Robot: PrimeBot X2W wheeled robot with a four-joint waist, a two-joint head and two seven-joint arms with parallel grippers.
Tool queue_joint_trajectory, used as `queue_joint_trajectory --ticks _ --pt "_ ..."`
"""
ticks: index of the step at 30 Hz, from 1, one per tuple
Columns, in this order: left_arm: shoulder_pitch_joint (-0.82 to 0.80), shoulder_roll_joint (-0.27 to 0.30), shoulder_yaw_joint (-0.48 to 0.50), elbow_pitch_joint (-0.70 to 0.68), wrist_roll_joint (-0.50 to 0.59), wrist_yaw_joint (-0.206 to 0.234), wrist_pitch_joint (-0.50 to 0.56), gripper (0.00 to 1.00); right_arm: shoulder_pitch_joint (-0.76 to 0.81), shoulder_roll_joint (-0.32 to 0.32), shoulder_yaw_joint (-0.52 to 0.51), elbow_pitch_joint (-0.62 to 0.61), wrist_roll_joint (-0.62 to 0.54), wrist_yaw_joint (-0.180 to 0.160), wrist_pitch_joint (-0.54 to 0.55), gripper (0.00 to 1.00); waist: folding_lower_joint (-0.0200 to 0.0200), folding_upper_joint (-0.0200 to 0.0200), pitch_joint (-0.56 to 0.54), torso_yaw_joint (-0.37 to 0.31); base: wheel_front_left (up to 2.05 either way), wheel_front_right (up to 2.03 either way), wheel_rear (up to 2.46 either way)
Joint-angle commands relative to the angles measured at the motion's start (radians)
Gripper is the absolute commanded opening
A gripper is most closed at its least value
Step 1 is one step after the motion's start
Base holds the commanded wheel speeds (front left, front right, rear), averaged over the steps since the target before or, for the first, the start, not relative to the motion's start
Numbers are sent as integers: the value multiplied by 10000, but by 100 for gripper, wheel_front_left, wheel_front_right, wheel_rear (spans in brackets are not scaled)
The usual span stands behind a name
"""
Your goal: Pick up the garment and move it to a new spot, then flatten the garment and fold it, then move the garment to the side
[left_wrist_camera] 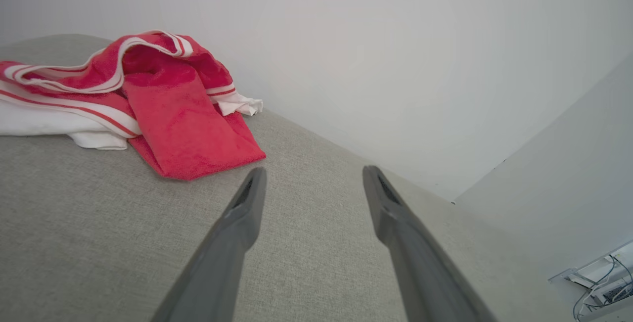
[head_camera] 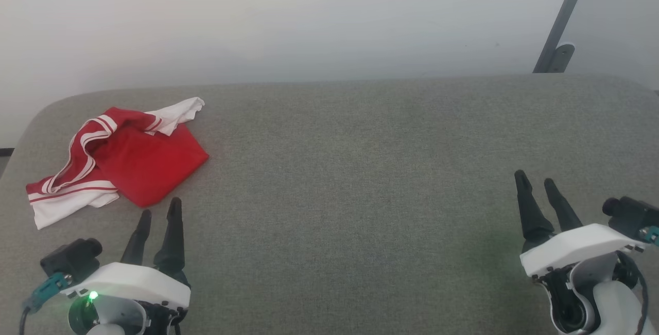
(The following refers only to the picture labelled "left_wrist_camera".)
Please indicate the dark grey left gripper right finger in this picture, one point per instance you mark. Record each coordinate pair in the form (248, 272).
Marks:
(420, 262)

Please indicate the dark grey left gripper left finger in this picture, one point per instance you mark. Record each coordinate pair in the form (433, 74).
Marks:
(222, 257)

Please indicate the red and white basketball jersey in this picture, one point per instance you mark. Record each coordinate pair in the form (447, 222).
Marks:
(183, 124)

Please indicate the grey fabric sofa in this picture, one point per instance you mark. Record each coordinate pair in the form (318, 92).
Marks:
(99, 238)

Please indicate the white metal bracket tray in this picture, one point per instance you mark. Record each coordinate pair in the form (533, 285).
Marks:
(601, 275)

